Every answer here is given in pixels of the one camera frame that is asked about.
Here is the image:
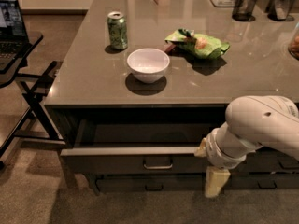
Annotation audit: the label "glass jar with snacks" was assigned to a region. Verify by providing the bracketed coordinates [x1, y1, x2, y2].
[288, 23, 299, 60]

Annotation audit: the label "metal drawer handle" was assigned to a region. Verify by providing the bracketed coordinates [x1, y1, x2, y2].
[143, 157, 173, 170]

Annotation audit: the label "white bowl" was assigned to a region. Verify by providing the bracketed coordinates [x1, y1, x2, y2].
[127, 49, 170, 84]

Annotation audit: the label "black mesh cup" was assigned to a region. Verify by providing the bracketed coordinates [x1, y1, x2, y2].
[267, 0, 296, 21]
[232, 0, 257, 21]

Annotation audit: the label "green chip bag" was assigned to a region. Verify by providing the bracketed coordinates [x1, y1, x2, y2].
[165, 28, 230, 60]

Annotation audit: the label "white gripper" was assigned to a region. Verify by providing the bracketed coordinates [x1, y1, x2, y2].
[194, 128, 263, 198]

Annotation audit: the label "grey lower drawer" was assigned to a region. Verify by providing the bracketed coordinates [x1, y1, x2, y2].
[84, 173, 206, 195]

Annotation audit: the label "grey drawer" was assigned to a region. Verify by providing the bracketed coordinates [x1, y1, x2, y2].
[84, 173, 206, 195]
[61, 120, 211, 175]

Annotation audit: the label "green soda can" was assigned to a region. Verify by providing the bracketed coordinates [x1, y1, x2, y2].
[107, 11, 128, 50]

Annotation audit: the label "black laptop stand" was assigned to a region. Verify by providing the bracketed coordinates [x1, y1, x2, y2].
[0, 31, 63, 169]

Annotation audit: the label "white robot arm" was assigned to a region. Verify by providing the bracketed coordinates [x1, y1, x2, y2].
[194, 96, 299, 198]

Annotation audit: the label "right side drawers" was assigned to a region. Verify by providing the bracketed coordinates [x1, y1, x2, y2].
[224, 147, 299, 189]

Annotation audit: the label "grey counter cabinet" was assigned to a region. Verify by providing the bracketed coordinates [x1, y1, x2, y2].
[45, 0, 299, 147]

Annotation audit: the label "black laptop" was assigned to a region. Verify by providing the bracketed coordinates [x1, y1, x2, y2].
[0, 0, 30, 74]

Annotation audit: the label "grey top drawer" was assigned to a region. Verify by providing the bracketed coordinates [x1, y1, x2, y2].
[61, 120, 211, 175]

